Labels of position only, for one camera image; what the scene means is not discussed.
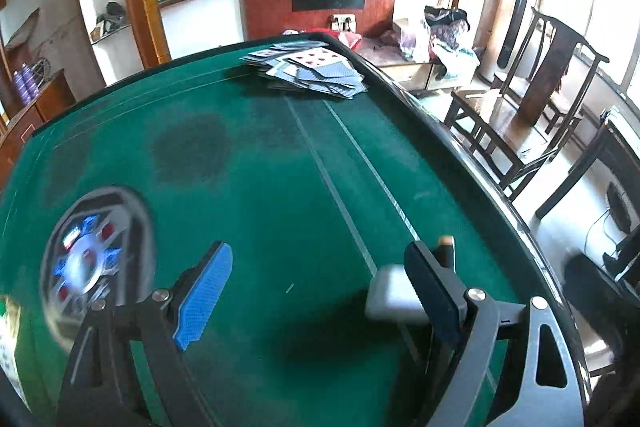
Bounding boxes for purple bottles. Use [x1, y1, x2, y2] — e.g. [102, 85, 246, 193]
[12, 62, 43, 100]

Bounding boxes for black floor fan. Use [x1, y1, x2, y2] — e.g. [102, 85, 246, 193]
[602, 181, 640, 278]

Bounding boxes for standing air conditioner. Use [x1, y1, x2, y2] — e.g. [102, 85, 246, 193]
[492, 0, 546, 82]

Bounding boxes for pile of clothes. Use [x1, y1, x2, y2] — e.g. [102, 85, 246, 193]
[400, 4, 483, 80]

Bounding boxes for red wooden television wall panel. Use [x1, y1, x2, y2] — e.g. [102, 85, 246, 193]
[240, 0, 398, 42]

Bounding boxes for white rectangular block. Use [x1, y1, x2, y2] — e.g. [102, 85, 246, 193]
[364, 264, 431, 323]

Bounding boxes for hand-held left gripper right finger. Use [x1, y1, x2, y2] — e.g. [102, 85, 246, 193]
[404, 234, 586, 427]

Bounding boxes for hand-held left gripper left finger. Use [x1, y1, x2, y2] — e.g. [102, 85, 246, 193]
[55, 241, 234, 427]

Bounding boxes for dark wooden side table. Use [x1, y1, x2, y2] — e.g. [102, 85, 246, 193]
[532, 107, 640, 220]

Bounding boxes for low wooden cabinet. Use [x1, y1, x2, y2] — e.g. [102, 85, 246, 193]
[360, 34, 481, 95]

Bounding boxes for dark bag on shelf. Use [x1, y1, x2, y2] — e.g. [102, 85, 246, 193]
[90, 1, 132, 45]

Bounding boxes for red cloth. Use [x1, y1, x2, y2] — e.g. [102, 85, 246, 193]
[300, 29, 365, 50]

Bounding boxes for pile of playing cards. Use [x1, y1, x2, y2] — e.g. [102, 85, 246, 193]
[240, 41, 370, 100]

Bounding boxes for brown wooden cabinet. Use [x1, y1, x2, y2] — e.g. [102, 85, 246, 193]
[0, 69, 76, 188]

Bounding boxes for dark wooden chair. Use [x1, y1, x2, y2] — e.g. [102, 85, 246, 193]
[442, 7, 611, 202]

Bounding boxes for round table control panel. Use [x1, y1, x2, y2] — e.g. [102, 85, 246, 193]
[39, 187, 153, 353]

